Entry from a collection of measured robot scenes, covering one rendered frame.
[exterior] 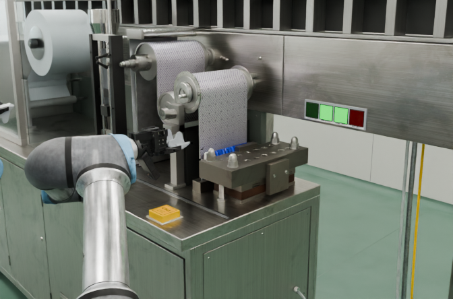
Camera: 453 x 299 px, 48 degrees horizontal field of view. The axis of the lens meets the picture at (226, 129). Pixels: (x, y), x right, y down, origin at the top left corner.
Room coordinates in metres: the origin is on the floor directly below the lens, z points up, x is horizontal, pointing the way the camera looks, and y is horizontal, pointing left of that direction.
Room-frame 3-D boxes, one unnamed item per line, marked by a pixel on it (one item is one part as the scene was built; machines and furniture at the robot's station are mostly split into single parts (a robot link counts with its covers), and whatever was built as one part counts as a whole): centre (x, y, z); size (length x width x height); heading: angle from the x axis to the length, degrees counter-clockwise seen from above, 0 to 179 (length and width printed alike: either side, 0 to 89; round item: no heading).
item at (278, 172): (1.67, -0.18, 0.97); 0.10 x 0.03 x 0.11; 134
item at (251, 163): (1.72, -0.11, 1.00); 0.40 x 0.16 x 0.06; 134
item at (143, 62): (1.91, 0.33, 1.34); 0.06 x 0.06 x 0.06; 44
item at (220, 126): (1.78, 0.01, 1.11); 0.23 x 0.01 x 0.18; 134
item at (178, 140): (1.60, 0.15, 1.11); 0.09 x 0.03 x 0.06; 125
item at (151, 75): (2.01, 0.21, 1.34); 0.25 x 0.14 x 0.14; 134
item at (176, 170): (1.74, 0.19, 1.05); 0.06 x 0.05 x 0.31; 134
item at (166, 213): (1.47, 0.19, 0.91); 0.07 x 0.07 x 0.02; 44
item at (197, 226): (2.45, 0.76, 0.88); 2.52 x 0.66 x 0.04; 44
